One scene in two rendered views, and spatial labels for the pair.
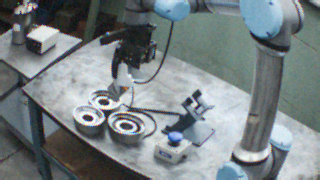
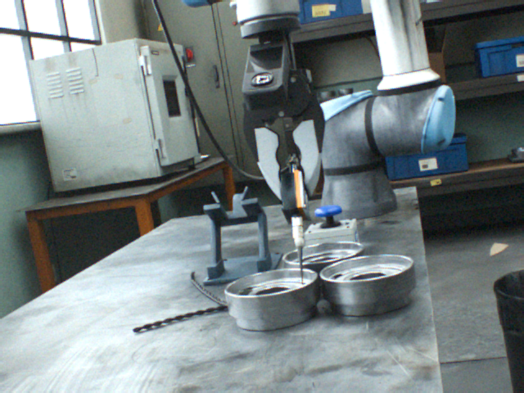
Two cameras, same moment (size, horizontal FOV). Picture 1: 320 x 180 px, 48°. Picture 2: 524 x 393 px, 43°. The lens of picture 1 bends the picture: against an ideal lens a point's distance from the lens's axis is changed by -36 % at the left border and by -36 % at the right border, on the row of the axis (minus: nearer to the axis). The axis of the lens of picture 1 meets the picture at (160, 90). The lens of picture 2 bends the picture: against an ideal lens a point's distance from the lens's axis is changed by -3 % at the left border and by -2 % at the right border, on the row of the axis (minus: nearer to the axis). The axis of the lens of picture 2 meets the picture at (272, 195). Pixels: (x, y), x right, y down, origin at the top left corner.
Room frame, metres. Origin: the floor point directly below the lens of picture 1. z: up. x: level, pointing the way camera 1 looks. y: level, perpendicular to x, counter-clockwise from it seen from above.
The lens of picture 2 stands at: (1.49, 0.86, 1.03)
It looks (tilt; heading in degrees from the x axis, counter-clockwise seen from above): 7 degrees down; 252
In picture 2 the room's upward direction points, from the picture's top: 9 degrees counter-clockwise
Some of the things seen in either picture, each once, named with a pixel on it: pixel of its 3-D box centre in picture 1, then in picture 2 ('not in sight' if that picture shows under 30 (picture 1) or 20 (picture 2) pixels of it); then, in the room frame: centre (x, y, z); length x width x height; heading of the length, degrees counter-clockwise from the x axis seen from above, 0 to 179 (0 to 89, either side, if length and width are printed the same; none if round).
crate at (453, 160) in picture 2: not in sight; (426, 156); (-0.82, -2.94, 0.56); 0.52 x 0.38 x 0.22; 147
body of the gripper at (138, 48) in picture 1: (135, 41); (278, 73); (1.20, 0.08, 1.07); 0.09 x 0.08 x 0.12; 63
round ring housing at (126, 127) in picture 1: (126, 128); (325, 267); (1.18, 0.07, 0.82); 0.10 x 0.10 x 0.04
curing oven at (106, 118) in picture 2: not in sight; (127, 116); (1.07, -2.50, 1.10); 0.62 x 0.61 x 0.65; 60
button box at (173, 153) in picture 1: (174, 149); (333, 238); (1.11, -0.06, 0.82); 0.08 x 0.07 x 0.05; 60
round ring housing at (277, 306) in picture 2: (103, 104); (273, 299); (1.28, 0.15, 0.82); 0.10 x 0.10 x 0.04
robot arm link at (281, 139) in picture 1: (273, 151); (350, 128); (0.92, -0.34, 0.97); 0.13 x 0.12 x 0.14; 132
